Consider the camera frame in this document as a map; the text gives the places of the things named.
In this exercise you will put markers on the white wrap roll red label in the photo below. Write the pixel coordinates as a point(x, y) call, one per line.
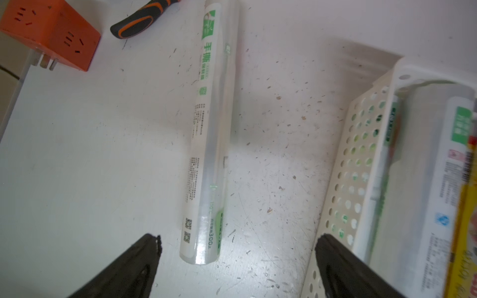
point(380, 183)

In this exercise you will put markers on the white green wrap roll long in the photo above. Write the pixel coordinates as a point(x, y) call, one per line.
point(415, 229)

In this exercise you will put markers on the yellow wrap roll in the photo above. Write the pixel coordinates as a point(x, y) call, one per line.
point(462, 274)

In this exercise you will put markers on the orange black pliers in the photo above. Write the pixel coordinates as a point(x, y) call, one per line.
point(141, 19)

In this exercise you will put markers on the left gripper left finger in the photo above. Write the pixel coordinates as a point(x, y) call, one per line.
point(131, 275)

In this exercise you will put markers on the red cube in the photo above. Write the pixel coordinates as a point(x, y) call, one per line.
point(54, 28)

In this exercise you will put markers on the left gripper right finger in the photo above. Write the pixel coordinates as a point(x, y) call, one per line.
point(345, 276)

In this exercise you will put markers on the white plastic basket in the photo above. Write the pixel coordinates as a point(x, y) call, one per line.
point(348, 211)

